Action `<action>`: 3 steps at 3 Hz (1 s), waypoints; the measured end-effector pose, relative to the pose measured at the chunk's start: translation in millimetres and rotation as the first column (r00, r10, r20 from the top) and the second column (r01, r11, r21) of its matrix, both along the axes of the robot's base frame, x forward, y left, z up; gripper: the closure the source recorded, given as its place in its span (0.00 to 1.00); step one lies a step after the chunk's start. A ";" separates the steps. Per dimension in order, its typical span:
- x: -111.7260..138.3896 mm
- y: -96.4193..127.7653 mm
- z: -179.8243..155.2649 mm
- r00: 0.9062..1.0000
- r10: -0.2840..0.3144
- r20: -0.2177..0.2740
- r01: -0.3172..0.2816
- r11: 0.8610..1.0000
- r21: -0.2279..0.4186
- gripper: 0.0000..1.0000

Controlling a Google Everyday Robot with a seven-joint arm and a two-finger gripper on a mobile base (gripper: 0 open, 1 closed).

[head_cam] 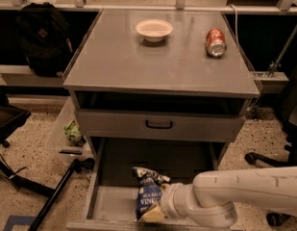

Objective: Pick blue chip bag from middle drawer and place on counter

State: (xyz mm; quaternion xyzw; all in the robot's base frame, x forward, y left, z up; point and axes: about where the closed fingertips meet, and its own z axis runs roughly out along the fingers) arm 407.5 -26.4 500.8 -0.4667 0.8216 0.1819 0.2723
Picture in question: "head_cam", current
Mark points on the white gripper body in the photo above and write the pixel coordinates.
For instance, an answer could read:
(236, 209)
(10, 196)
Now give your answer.
(168, 198)

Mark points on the blue chip bag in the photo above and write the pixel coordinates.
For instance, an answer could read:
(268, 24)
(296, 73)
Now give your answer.
(150, 189)

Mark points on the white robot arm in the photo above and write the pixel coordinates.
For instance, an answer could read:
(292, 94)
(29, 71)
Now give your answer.
(209, 200)

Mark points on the open grey middle drawer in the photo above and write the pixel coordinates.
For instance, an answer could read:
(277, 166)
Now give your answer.
(113, 190)

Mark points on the closed grey top drawer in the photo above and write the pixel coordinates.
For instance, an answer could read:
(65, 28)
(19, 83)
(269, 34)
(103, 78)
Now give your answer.
(131, 125)

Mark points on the grey drawer cabinet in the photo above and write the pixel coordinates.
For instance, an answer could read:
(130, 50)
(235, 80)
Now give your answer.
(118, 70)

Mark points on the green chip bag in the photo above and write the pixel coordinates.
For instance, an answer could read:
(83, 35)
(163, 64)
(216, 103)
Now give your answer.
(73, 134)

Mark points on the clear plastic bin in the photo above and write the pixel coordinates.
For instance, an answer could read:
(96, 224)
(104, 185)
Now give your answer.
(58, 141)

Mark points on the black office chair base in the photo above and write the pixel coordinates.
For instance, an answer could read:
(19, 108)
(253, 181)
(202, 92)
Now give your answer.
(287, 112)

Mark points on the red soda can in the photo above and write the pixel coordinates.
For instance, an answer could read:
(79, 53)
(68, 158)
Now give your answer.
(215, 43)

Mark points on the white paper bowl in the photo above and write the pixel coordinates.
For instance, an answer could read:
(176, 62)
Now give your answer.
(154, 30)

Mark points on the black stand left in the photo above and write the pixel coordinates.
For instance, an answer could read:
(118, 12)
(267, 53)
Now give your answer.
(30, 156)

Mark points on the black backpack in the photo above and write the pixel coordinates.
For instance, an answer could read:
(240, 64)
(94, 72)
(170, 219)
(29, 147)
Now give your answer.
(45, 39)

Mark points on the black drawer handle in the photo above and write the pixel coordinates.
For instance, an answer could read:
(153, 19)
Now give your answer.
(160, 126)

